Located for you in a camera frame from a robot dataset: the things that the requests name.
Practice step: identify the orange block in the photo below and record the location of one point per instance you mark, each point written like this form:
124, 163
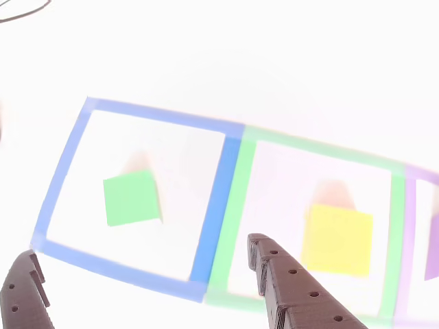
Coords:
337, 240

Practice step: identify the green cube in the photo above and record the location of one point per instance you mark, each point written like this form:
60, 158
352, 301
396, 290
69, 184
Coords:
130, 198

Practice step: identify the purple flat block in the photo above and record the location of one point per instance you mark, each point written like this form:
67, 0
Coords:
433, 253

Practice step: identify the green square frame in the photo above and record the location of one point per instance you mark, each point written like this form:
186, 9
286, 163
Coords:
236, 205

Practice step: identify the blue square frame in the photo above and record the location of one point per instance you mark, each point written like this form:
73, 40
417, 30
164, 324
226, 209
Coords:
216, 205

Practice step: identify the purple square frame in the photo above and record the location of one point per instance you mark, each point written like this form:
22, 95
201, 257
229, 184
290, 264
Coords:
409, 205

